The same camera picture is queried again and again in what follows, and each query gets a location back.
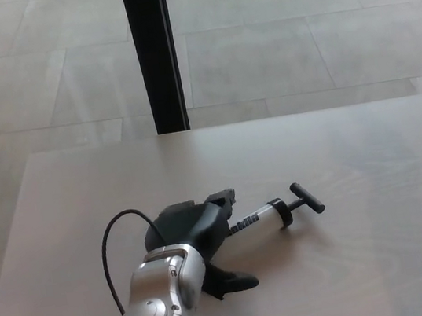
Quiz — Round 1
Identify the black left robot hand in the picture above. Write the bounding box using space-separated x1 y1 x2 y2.
137 186 262 312

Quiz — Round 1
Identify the white Franklin hand air pump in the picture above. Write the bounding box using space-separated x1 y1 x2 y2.
222 178 328 241

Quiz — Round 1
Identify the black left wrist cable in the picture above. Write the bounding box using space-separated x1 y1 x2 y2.
96 204 178 316

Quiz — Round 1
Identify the black vertical window frame post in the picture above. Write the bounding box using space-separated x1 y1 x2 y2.
120 0 192 138

